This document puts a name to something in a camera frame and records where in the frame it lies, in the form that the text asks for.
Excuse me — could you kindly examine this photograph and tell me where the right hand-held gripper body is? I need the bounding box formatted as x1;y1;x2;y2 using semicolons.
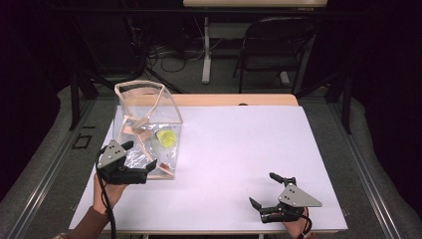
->
259;177;323;224

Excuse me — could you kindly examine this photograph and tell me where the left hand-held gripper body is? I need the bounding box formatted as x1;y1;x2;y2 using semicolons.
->
97;138;149;186

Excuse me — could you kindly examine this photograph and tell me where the clear bag with beige trim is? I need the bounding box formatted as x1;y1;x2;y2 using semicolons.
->
112;80;184;180

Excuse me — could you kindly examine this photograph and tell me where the person's right hand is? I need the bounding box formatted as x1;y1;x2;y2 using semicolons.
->
281;207;317;239

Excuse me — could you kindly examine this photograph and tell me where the person's left hand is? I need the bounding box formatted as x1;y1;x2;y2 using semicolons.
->
93;172;129;215

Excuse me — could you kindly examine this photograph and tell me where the white table board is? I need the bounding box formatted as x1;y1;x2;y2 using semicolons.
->
69;105;348;232

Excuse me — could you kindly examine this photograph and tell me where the black metal stand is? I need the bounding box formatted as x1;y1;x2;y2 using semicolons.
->
295;71;353;135
68;71;101;131

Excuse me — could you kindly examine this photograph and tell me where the wooden table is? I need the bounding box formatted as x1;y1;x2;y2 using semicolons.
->
69;93;348;237

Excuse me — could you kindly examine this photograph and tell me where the white desk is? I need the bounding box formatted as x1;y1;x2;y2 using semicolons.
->
182;0;328;85

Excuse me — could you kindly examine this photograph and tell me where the black folding chair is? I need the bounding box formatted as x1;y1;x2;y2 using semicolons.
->
233;17;317;95

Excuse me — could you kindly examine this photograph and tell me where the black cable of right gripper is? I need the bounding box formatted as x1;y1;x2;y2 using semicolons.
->
297;207;314;239

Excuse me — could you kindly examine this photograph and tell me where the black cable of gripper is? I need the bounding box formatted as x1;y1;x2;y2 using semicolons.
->
95;148;117;239
297;207;314;239

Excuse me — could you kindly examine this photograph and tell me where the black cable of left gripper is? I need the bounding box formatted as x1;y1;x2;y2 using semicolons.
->
95;148;117;239

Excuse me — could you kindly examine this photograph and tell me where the grey floor rail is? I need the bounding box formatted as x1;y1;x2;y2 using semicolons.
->
13;99;98;239
327;103;403;239

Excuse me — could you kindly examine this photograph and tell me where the tangle of floor cables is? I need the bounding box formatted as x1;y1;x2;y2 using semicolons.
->
145;39;208;74

